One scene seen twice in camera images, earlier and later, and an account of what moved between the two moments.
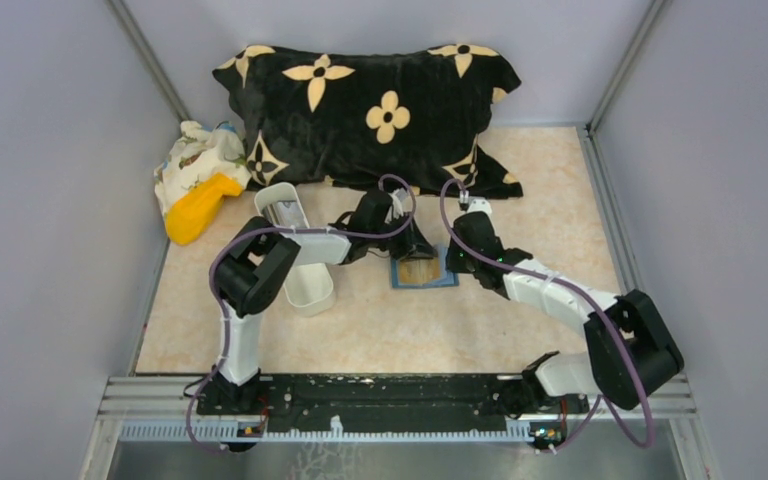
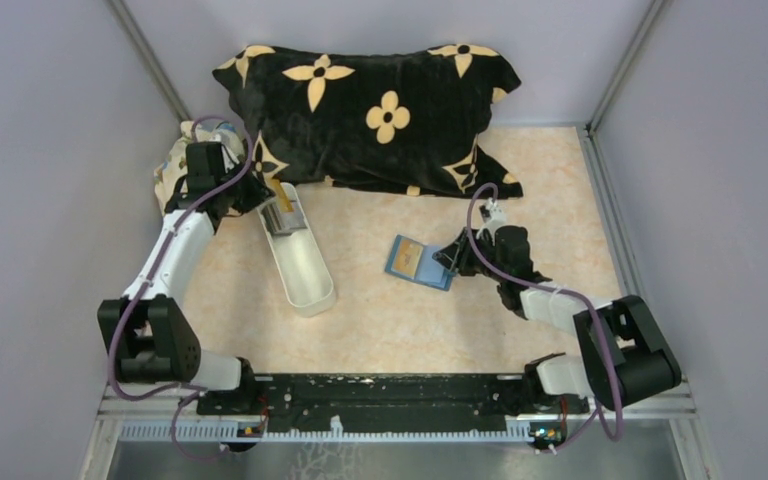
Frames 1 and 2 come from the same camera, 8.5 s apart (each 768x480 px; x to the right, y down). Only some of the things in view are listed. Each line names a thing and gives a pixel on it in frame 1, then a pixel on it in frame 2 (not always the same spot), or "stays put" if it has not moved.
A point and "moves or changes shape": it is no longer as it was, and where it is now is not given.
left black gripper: [408, 237] -> [249, 187]
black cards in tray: [285, 212] stays put
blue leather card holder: [412, 271] moves or changes shape
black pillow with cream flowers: [351, 118] stays put
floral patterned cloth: [197, 154] stays put
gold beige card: [419, 270] -> [284, 202]
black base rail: [375, 403] stays put
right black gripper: [462, 254] stays put
